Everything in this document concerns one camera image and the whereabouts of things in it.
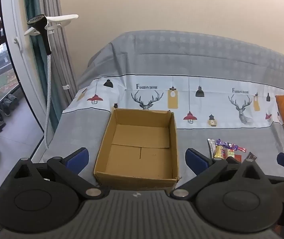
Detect white door frame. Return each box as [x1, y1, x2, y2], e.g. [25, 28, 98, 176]
[0, 0, 48, 156]

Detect teal curtain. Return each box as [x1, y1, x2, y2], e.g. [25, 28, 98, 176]
[22, 0, 60, 133]

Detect purple candy wrapper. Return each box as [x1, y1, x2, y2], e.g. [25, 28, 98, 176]
[215, 139, 238, 151]

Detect grey shoes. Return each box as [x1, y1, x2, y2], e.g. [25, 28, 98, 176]
[1, 94, 20, 116]

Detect brown cardboard box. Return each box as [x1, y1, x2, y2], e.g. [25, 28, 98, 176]
[93, 108, 180, 191]

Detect black garment steamer head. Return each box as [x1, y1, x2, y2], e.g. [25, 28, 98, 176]
[27, 14, 52, 55]

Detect grey curtain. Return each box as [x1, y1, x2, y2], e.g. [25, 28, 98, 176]
[38, 0, 78, 100]

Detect dotted steamer hose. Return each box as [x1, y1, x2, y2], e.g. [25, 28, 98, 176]
[43, 53, 54, 150]

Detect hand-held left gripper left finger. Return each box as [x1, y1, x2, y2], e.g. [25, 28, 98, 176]
[7, 147, 110, 200]

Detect yellow snack packet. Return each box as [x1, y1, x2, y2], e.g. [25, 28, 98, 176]
[214, 145, 226, 159]

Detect dark brown snack packet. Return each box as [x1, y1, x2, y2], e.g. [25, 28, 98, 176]
[243, 152, 257, 162]

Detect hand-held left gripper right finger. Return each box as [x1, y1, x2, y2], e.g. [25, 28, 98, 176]
[169, 148, 269, 201]

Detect grey stick snack packet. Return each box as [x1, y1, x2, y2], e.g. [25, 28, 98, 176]
[207, 139, 216, 158]

